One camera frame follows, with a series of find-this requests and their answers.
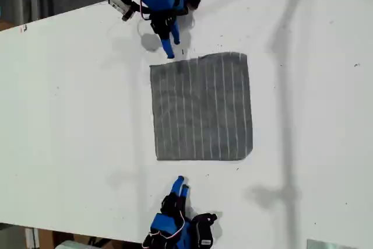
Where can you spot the grey striped square towel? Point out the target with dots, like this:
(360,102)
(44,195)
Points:
(201,109)

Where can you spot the white plastic container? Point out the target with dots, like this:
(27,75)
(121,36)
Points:
(70,245)

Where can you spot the brown cardboard box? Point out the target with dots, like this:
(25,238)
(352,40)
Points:
(45,238)

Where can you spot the white table leg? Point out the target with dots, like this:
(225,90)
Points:
(31,238)

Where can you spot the steel plate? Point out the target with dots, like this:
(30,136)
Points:
(323,244)

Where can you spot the black camera stalk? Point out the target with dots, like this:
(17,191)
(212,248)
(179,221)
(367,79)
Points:
(138,7)

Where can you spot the black labelled wrist camera box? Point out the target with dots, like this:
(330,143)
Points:
(204,231)

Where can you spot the black silver wrist camera box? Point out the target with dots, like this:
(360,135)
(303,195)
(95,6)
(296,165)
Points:
(118,2)

